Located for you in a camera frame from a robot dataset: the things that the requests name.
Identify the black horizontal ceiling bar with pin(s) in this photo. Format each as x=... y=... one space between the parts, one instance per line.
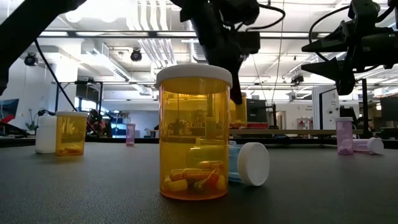
x=124 y=35

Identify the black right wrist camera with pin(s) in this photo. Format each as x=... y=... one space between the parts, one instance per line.
x=362 y=9

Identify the black table mat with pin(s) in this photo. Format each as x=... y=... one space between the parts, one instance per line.
x=93 y=193

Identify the black ceiling spotlight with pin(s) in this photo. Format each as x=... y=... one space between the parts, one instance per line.
x=297 y=78
x=30 y=59
x=136 y=55

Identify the blue screen monitor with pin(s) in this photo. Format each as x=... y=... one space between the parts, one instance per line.
x=9 y=107

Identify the pink pill bottle white cap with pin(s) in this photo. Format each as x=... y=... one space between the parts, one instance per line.
x=130 y=135
x=374 y=145
x=344 y=137

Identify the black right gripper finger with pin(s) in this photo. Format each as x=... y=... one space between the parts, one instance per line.
x=335 y=43
x=342 y=71

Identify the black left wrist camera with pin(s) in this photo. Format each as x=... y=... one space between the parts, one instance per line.
x=252 y=43

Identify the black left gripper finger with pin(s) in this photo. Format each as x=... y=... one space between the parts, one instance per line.
x=237 y=87

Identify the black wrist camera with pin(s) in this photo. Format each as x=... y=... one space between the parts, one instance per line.
x=362 y=9
x=252 y=43

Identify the silver ribbed air duct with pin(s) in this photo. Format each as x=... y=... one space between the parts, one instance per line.
x=199 y=53

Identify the black background table frame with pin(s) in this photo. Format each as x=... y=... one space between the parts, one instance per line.
x=57 y=105

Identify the blue pill bottle white cap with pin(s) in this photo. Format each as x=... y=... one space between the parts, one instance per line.
x=253 y=164

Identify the red box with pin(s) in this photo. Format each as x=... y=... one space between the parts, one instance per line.
x=258 y=125

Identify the black monitor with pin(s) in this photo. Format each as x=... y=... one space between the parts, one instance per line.
x=389 y=109
x=346 y=111
x=256 y=110

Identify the red background object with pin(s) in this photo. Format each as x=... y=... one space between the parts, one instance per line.
x=7 y=119

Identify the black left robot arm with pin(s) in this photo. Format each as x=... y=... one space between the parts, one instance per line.
x=25 y=31

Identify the blue storage rack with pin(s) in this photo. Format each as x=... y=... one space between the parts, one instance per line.
x=119 y=127

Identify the black metal table frame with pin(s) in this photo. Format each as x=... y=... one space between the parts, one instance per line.
x=109 y=140

